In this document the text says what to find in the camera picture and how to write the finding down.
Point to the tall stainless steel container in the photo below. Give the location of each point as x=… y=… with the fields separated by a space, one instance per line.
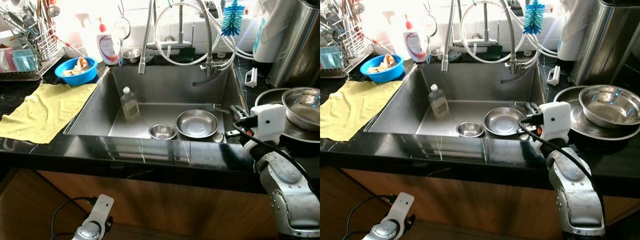
x=610 y=40
x=300 y=45

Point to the pale food scraps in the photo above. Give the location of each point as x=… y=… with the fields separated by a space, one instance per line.
x=77 y=66
x=384 y=63

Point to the small steel bowl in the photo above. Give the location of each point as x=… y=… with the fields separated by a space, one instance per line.
x=470 y=130
x=132 y=55
x=162 y=132
x=437 y=53

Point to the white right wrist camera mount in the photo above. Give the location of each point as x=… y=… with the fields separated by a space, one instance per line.
x=270 y=122
x=556 y=120

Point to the small white plastic clip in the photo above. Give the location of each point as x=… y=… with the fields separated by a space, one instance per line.
x=251 y=77
x=554 y=75

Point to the clear plastic bottle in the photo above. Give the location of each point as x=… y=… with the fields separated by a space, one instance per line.
x=130 y=106
x=439 y=104

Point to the large steel bowl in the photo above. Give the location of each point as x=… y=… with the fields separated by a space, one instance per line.
x=611 y=106
x=302 y=107

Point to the flexible steel faucet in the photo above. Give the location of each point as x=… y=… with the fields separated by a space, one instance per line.
x=512 y=40
x=209 y=40

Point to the light wood door cabinet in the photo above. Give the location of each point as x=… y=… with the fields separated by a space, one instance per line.
x=150 y=205
x=475 y=205

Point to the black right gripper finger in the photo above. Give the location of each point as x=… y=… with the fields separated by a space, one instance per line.
x=234 y=110
x=244 y=110
x=536 y=108
x=528 y=108

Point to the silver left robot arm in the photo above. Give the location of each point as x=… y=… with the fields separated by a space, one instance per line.
x=382 y=232
x=87 y=232

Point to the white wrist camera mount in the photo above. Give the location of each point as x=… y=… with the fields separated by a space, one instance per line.
x=404 y=210
x=556 y=120
x=270 y=122
x=101 y=210

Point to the white red-pump soap bottle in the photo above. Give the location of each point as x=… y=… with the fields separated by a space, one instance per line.
x=415 y=45
x=107 y=47

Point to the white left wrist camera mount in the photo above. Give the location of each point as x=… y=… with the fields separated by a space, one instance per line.
x=101 y=210
x=404 y=210

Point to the shallow steel plate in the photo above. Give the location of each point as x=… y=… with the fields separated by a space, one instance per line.
x=196 y=124
x=502 y=121

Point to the steel faucet spout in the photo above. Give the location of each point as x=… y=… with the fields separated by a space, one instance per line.
x=448 y=45
x=145 y=45

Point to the blue plastic bowl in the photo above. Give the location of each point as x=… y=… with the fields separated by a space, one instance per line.
x=75 y=79
x=381 y=76

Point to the round steel tray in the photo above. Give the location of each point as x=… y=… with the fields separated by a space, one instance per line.
x=270 y=96
x=567 y=97

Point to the round metal sieve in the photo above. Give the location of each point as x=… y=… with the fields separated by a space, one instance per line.
x=429 y=25
x=122 y=28

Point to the teal plastic cup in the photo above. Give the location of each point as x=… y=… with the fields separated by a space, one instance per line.
x=331 y=57
x=24 y=60

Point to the yellow cloth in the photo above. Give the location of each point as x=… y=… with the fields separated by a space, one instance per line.
x=42 y=112
x=352 y=110

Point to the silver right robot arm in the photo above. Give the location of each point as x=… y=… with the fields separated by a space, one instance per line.
x=575 y=195
x=287 y=190

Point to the blue bottle brush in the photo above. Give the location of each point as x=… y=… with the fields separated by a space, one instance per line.
x=534 y=17
x=232 y=20

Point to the stainless steel sink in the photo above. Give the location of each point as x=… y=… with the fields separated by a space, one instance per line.
x=165 y=87
x=475 y=85

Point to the pink plastic cup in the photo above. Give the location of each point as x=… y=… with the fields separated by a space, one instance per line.
x=5 y=60

